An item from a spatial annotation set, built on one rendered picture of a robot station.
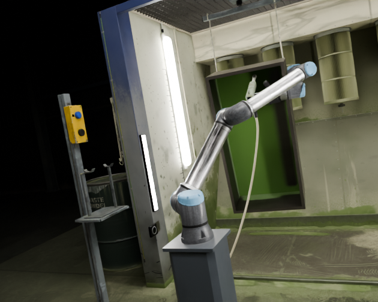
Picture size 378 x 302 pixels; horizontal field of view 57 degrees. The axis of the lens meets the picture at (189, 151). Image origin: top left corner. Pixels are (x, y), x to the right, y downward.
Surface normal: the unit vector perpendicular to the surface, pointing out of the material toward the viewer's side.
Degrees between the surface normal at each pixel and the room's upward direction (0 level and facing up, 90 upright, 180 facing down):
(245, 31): 90
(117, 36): 90
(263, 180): 102
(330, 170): 57
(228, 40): 90
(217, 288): 90
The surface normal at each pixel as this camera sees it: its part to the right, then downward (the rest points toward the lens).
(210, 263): 0.34, 0.02
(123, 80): -0.41, 0.14
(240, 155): -0.29, 0.33
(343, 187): -0.44, -0.42
